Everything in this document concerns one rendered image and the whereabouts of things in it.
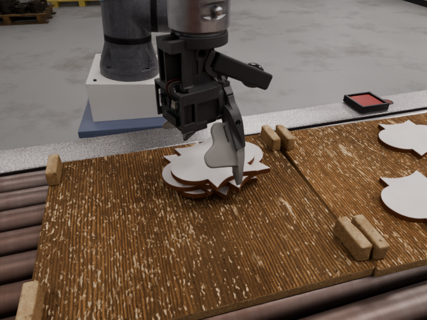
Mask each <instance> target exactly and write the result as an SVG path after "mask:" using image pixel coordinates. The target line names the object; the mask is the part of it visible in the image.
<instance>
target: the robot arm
mask: <svg viewBox="0 0 427 320"><path fill-rule="evenodd" d="M99 1H100V6H101V13H102V25H103V31H104V47H103V50H102V56H101V59H100V73H101V74H102V75H103V76H104V77H106V78H108V79H112V80H115V81H122V82H137V81H145V80H148V79H152V78H154V77H156V76H157V75H158V74H159V78H156V79H154V85H155V92H156V104H157V111H158V115H159V114H163V117H164V118H165V119H166V121H165V122H164V123H163V125H162V127H163V128H164V129H170V128H177V129H178V130H180V131H181V133H182V136H183V140H184V141H186V140H188V139H189V138H190V137H191V136H193V135H194V134H195V132H196V131H199V130H204V129H206V128H207V124H209V123H212V122H215V121H217V120H219V119H222V123H214V124H213V125H212V127H211V130H210V132H211V136H212V140H213V144H212V146H211V147H210V148H209V149H208V151H207V152H206V153H205V155H204V160H205V164H206V165H207V166H208V167H209V168H226V167H232V172H233V176H234V179H235V182H236V185H240V184H241V183H242V180H243V169H244V162H245V146H246V145H245V133H244V126H243V120H242V116H241V113H240V110H239V108H238V106H237V104H236V101H235V99H234V95H233V89H232V87H231V85H230V81H228V80H227V79H228V77H230V78H233V79H235V80H238V81H241V82H242V83H243V84H244V85H245V86H246V87H248V88H260V89H263V90H266V89H268V86H269V84H270V82H271V80H272V78H273V76H272V75H271V74H270V73H267V72H265V71H264V69H263V68H262V66H261V65H259V64H257V63H248V64H247V63H245V62H242V61H239V60H237V59H235V58H233V57H230V56H227V55H225V54H223V53H221V52H218V51H215V50H214V48H218V47H221V46H224V45H226V44H227V43H228V27H229V26H230V7H231V0H99ZM152 32H166V33H170V34H165V35H161V36H156V46H157V53H158V58H157V56H156V53H155V50H154V48H153V44H152V37H151V33H152ZM158 89H160V92H161V93H160V94H159V90H158ZM159 98H160V99H161V106H160V103H159Z"/></svg>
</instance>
